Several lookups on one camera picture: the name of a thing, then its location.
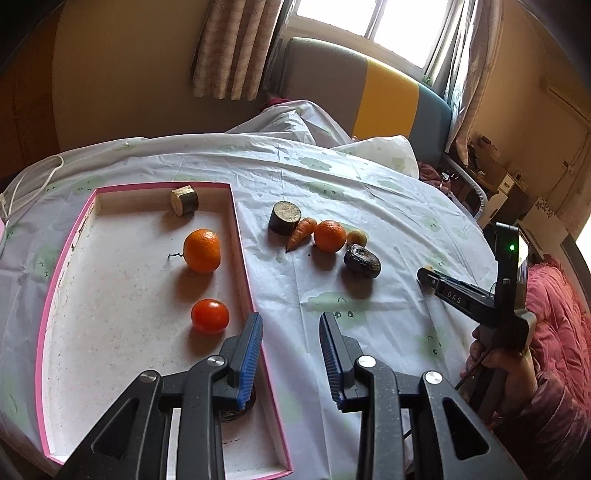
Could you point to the white green patterned tablecloth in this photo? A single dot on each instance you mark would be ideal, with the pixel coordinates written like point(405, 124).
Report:
point(294, 430)

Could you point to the large orange with stem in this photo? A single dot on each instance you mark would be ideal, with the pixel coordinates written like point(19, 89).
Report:
point(201, 251)

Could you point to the large dark dried fruit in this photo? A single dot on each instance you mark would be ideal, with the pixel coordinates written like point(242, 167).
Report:
point(362, 261)

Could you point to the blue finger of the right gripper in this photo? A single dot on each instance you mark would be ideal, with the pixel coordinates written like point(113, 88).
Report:
point(468, 299)

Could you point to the beige curtain right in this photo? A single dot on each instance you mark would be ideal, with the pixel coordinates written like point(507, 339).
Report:
point(474, 56)

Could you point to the beige patterned curtain left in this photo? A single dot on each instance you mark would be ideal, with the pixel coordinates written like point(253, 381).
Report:
point(232, 48)

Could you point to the cardboard boxes clutter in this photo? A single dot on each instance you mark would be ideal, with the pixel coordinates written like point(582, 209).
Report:
point(507, 200)

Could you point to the yellow longan far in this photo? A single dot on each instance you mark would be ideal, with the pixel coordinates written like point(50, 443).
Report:
point(357, 237)

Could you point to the grey yellow blue headboard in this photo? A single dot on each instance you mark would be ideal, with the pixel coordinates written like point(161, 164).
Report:
point(368, 98)

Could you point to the white green pillow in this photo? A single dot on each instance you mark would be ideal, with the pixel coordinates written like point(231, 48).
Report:
point(394, 152)

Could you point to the small bark wood block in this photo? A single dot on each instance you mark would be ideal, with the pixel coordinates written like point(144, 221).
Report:
point(184, 200)

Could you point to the window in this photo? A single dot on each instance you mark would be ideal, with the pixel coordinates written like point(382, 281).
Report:
point(408, 35)

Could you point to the small red tomato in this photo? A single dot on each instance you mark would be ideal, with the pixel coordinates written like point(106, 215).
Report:
point(209, 317)

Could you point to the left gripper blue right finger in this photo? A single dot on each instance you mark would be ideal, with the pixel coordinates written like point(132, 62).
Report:
point(340, 353)

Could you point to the small dark dried fruit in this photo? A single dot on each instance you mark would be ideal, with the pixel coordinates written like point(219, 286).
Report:
point(229, 414)

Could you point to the dark round wood block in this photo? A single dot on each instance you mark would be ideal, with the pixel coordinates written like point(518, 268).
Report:
point(284, 217)

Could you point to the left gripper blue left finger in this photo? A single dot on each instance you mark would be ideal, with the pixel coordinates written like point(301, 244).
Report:
point(244, 361)

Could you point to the wooden wardrobe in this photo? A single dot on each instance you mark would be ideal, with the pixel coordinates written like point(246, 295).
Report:
point(28, 131)

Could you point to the pink white shallow box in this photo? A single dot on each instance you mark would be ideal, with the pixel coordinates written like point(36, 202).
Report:
point(117, 304)

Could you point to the orange mandarin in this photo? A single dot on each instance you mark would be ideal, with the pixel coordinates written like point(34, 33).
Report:
point(330, 236)

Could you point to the small orange carrot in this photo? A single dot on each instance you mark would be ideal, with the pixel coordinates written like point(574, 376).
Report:
point(304, 229)

